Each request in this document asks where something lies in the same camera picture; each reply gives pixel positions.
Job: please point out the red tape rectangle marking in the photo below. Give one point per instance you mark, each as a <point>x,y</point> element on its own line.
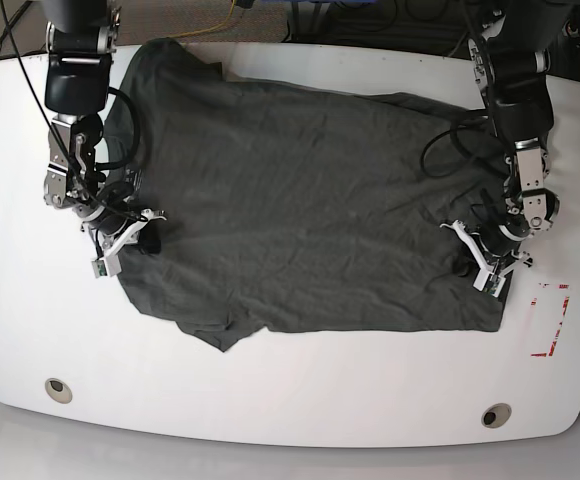
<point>548,312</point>

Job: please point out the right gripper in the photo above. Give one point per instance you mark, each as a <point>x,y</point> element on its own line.
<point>148,240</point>

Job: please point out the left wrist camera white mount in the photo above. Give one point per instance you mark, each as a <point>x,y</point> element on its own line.
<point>488,280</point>

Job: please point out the table cable grommet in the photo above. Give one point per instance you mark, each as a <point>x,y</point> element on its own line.
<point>58,391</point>
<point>496,416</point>

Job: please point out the right table cable grommet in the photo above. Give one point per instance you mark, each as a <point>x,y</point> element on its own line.
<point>496,416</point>

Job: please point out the left table cable grommet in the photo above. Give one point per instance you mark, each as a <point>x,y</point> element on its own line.
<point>58,391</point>

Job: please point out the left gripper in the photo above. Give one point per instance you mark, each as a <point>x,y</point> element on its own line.
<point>496,246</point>

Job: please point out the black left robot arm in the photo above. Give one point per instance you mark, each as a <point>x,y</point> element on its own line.
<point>508,46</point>

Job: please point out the dark grey t-shirt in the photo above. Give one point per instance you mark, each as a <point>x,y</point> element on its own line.
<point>299,211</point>

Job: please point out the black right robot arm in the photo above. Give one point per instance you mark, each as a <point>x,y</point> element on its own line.
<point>80,42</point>

